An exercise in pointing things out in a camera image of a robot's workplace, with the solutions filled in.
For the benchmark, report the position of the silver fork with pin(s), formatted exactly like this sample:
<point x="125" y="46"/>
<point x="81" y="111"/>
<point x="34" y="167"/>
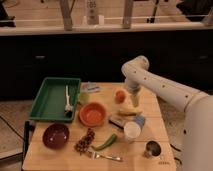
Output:
<point x="95" y="155"/>

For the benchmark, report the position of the blue white packet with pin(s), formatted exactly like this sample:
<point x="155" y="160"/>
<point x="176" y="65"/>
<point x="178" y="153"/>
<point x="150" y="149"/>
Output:
<point x="90" y="88"/>

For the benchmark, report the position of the bunch of dark grapes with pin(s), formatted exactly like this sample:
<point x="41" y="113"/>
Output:
<point x="83" y="144"/>

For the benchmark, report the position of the white dish brush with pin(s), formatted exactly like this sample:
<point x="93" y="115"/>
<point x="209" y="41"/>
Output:
<point x="68" y="106"/>

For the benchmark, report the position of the green lime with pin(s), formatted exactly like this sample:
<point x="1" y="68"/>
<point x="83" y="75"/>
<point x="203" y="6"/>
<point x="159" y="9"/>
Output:
<point x="83" y="98"/>

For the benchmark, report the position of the white blue paper cup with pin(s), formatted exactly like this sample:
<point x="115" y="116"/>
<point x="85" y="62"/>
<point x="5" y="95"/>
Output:
<point x="132" y="129"/>

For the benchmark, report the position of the green plastic tray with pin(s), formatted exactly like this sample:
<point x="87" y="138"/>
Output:
<point x="50" y="101"/>

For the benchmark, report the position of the metal cup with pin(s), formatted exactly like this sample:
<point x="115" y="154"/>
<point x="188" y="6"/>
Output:
<point x="153" y="149"/>

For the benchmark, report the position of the purple bowl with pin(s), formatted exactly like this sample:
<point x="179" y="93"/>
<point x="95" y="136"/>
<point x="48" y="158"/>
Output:
<point x="56" y="136"/>

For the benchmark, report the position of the green chili pepper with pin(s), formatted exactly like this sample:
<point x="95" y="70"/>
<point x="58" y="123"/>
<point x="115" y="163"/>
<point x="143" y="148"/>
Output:
<point x="106" y="144"/>

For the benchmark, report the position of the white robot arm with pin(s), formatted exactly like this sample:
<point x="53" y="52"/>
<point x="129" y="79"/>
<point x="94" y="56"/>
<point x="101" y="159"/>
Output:
<point x="197" y="145"/>

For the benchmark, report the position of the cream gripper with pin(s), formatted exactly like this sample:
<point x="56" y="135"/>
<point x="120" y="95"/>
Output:
<point x="135" y="99"/>

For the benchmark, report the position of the orange bowl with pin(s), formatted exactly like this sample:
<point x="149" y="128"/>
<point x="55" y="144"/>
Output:
<point x="92" y="114"/>

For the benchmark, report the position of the yellow banana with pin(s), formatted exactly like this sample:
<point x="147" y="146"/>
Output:
<point x="128" y="111"/>

